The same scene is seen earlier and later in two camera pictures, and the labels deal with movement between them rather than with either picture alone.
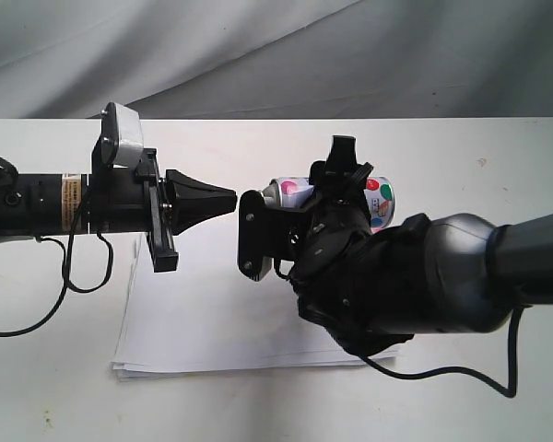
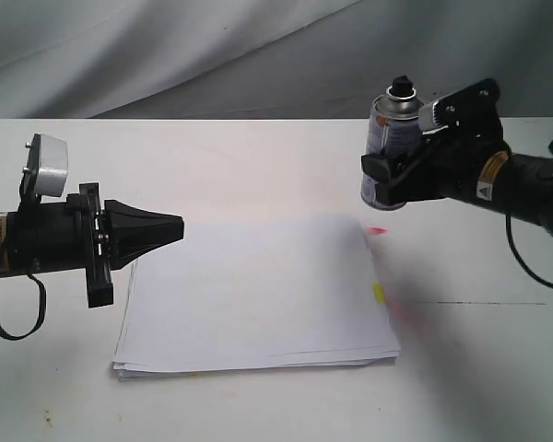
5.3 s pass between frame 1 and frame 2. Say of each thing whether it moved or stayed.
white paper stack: stayed
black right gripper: moved
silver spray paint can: moved
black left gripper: moved
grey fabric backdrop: stayed
